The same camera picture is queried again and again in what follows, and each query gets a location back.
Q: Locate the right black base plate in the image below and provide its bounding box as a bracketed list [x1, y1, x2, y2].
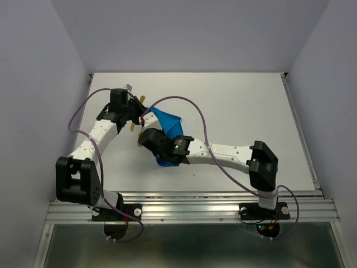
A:
[239, 202, 291, 221]

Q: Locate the aluminium rail frame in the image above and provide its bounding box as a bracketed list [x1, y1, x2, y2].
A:
[35, 73, 356, 267]

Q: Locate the gold ornate fork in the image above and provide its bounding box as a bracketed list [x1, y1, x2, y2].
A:
[137, 127, 143, 147]

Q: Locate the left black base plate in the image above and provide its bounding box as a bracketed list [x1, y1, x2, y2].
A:
[91, 203, 142, 222]

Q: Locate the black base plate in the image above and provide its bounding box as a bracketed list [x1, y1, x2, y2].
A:
[239, 202, 291, 221]
[91, 203, 142, 222]

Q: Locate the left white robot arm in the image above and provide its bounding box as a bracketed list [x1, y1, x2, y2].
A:
[55, 88, 146, 220]

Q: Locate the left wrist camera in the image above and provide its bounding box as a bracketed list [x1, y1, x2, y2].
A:
[124, 84, 133, 92]

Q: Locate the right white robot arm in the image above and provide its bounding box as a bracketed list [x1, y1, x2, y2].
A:
[138, 128, 278, 218]

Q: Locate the blue cloth napkin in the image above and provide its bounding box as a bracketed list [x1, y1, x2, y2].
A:
[152, 107, 184, 168]

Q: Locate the gold knife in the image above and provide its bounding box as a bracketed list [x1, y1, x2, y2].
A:
[130, 95, 147, 132]

